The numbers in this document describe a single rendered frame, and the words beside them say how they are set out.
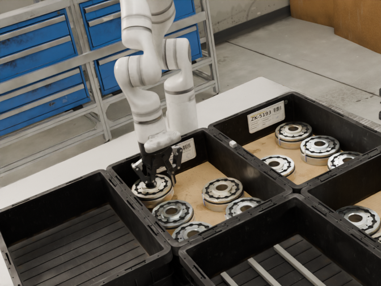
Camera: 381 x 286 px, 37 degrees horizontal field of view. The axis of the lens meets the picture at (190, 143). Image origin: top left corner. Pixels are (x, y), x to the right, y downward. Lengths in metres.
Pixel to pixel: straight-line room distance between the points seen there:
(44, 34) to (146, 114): 1.93
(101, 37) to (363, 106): 1.61
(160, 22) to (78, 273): 0.69
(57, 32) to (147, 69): 1.97
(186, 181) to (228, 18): 3.40
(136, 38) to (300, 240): 0.57
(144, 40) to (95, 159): 0.78
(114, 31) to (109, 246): 2.13
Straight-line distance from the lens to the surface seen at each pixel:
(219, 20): 4.75
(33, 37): 3.15
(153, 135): 1.31
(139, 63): 1.25
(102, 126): 3.43
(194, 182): 1.48
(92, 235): 1.40
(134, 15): 1.30
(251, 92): 2.21
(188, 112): 1.74
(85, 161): 1.96
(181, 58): 1.67
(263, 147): 1.59
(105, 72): 3.35
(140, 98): 1.29
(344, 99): 3.65
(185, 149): 1.51
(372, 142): 1.45
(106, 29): 3.30
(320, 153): 1.49
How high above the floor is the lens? 1.65
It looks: 30 degrees down
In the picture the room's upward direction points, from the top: 10 degrees counter-clockwise
